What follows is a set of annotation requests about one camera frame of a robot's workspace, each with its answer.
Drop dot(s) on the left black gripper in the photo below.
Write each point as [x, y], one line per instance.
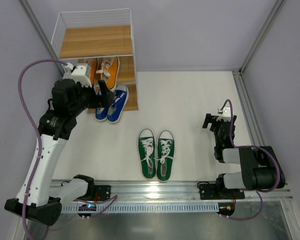
[100, 93]

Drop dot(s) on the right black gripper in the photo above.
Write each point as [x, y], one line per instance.
[217, 123]

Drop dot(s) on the blue sneaker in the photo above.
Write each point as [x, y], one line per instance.
[121, 96]
[101, 113]

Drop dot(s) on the orange sneaker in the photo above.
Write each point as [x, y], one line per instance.
[108, 71]
[93, 63]

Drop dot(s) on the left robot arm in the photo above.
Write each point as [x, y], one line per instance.
[33, 202]

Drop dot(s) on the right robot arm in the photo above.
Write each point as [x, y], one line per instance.
[259, 167]

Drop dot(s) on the right green sneaker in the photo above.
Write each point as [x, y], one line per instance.
[165, 155]

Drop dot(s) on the green sneaker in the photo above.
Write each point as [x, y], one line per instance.
[146, 150]
[165, 155]

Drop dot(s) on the left green sneaker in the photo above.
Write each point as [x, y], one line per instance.
[146, 150]

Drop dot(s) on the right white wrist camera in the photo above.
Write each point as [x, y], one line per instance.
[225, 114]

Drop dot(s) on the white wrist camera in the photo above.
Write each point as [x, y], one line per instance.
[225, 114]
[79, 73]

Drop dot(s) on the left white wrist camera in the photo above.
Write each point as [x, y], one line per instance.
[79, 73]

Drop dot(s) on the right aluminium frame rail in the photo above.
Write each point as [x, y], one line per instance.
[254, 129]

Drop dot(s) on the white wire wooden shoe shelf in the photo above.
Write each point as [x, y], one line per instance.
[79, 35]

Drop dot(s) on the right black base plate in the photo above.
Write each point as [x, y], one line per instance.
[214, 191]

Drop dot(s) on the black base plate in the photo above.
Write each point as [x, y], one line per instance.
[102, 192]
[214, 191]

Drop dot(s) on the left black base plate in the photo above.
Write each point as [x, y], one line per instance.
[102, 192]

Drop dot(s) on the aluminium front rail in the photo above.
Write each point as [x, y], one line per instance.
[171, 191]

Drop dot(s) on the left aluminium frame post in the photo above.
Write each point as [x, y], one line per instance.
[39, 30]

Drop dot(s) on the aluminium frame post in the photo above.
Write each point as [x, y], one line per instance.
[265, 28]
[39, 30]

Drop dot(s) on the grey slotted cable duct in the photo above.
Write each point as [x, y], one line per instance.
[142, 208]

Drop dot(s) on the right aluminium frame post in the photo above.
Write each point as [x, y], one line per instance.
[265, 28]

